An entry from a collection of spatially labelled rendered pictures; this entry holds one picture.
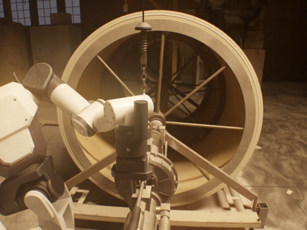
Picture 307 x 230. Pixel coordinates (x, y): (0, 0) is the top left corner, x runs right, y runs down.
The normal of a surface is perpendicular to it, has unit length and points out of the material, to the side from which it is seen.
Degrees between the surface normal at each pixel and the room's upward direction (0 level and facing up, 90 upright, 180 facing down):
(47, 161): 68
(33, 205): 90
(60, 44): 90
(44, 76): 49
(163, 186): 90
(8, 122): 77
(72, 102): 41
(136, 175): 90
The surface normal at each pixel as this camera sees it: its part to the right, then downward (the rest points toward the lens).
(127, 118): 0.59, 0.24
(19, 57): 0.89, 0.14
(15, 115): 0.57, 0.04
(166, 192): -0.07, 0.30
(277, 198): 0.00, -0.95
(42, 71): 0.06, -0.40
